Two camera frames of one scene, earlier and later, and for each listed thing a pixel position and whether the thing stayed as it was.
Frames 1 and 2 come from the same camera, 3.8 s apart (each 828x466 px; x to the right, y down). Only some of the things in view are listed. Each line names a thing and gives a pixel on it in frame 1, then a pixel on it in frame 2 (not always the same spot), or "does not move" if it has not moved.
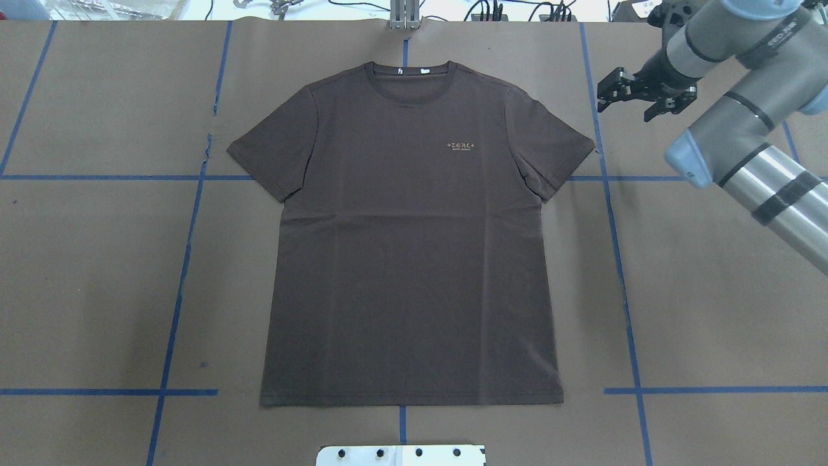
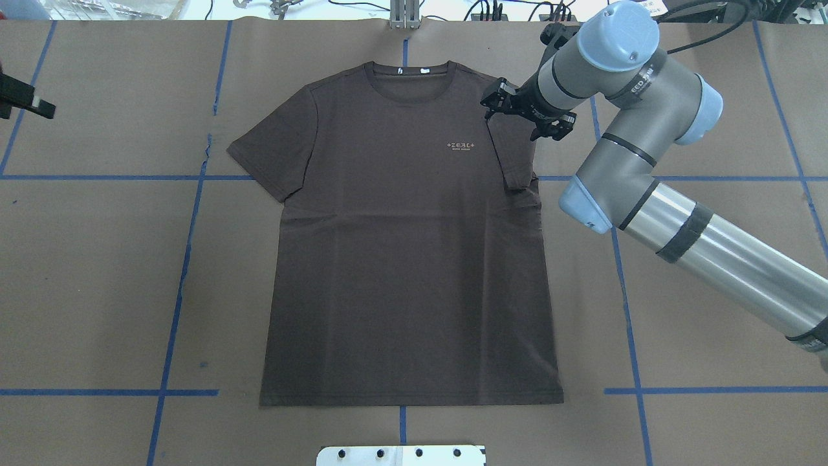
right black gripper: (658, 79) → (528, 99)
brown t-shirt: (410, 265) does not move
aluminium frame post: (405, 14) does not move
